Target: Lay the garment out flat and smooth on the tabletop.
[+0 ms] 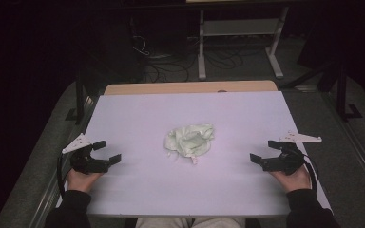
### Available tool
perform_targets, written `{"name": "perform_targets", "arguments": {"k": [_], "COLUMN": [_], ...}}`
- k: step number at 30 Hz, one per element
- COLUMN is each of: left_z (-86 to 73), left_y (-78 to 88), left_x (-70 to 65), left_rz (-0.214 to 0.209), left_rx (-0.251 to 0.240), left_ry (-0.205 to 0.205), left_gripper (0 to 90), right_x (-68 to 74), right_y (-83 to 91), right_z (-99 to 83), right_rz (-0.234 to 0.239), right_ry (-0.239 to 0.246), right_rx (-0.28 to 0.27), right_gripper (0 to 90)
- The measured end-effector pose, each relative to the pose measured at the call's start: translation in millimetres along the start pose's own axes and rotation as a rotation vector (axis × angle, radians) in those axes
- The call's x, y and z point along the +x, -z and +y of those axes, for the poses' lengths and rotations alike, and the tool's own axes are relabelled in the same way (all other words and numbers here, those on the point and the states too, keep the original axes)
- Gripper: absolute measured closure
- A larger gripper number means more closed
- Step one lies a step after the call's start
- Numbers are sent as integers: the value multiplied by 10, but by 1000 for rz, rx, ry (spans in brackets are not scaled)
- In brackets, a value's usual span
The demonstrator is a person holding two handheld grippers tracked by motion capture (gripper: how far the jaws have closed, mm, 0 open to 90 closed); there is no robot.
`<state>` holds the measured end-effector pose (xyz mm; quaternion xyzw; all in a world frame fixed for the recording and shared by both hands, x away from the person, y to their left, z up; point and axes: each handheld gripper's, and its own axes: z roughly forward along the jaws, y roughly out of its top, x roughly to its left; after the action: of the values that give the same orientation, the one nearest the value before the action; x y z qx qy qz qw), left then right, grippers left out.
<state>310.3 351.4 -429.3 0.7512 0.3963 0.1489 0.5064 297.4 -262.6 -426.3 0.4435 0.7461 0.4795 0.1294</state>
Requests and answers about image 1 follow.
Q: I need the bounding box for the pale green cloth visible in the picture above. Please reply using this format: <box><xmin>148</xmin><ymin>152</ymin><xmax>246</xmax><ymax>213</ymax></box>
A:
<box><xmin>163</xmin><ymin>123</ymin><xmax>216</xmax><ymax>165</ymax></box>

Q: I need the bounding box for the white metal desk frame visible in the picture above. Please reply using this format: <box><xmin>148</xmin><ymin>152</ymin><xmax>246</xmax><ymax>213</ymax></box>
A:
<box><xmin>197</xmin><ymin>5</ymin><xmax>290</xmax><ymax>82</ymax></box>

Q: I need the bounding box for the person's right hand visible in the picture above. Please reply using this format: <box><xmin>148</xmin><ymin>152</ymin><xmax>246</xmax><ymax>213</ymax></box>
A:
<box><xmin>268</xmin><ymin>164</ymin><xmax>313</xmax><ymax>195</ymax></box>

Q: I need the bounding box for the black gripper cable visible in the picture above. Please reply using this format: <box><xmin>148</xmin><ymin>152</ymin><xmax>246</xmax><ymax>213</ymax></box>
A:
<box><xmin>56</xmin><ymin>151</ymin><xmax>74</xmax><ymax>199</ymax></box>
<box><xmin>298</xmin><ymin>151</ymin><xmax>319</xmax><ymax>195</ymax></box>

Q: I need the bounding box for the person's left hand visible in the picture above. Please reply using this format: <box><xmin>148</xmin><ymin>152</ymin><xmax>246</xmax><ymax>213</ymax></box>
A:
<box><xmin>67</xmin><ymin>166</ymin><xmax>105</xmax><ymax>194</ymax></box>

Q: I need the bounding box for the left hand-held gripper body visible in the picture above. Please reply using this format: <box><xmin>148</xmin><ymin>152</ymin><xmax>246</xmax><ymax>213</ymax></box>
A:
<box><xmin>61</xmin><ymin>132</ymin><xmax>111</xmax><ymax>176</ymax></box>

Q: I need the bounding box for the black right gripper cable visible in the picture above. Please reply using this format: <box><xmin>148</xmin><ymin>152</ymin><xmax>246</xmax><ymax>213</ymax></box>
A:
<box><xmin>298</xmin><ymin>151</ymin><xmax>319</xmax><ymax>195</ymax></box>

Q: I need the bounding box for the tangle of floor cables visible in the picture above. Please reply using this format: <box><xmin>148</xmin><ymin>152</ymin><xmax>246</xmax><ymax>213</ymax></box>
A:
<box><xmin>130</xmin><ymin>33</ymin><xmax>246</xmax><ymax>84</ymax></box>

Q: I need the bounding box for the black metal stand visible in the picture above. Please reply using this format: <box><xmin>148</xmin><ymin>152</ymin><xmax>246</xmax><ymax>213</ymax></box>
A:
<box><xmin>335</xmin><ymin>61</ymin><xmax>364</xmax><ymax>123</ymax></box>
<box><xmin>64</xmin><ymin>70</ymin><xmax>93</xmax><ymax>125</ymax></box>

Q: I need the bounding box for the light wooden table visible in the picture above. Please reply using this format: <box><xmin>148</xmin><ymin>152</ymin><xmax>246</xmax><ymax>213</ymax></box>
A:
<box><xmin>103</xmin><ymin>79</ymin><xmax>279</xmax><ymax>96</ymax></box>

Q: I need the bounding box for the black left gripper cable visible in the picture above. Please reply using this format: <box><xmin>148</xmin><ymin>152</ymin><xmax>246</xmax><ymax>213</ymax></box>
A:
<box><xmin>56</xmin><ymin>151</ymin><xmax>74</xmax><ymax>199</ymax></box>

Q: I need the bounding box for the white board table cover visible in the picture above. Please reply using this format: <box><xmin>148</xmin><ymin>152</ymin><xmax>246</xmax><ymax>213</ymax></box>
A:
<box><xmin>55</xmin><ymin>90</ymin><xmax>333</xmax><ymax>219</ymax></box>

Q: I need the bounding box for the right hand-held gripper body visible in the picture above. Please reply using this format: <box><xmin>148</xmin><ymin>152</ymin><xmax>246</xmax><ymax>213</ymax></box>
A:
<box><xmin>261</xmin><ymin>130</ymin><xmax>323</xmax><ymax>177</ymax></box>

